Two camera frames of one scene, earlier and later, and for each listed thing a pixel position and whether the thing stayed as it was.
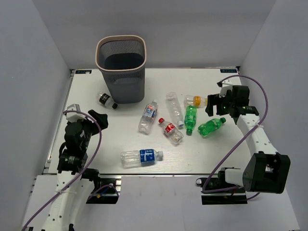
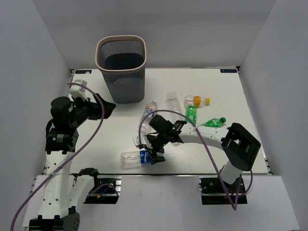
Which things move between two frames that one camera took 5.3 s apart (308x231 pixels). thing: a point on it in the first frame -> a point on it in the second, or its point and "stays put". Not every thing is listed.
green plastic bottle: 190,119 stays put
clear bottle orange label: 198,101 stays put
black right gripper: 214,100 -> 150,145
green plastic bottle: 210,126 stays put
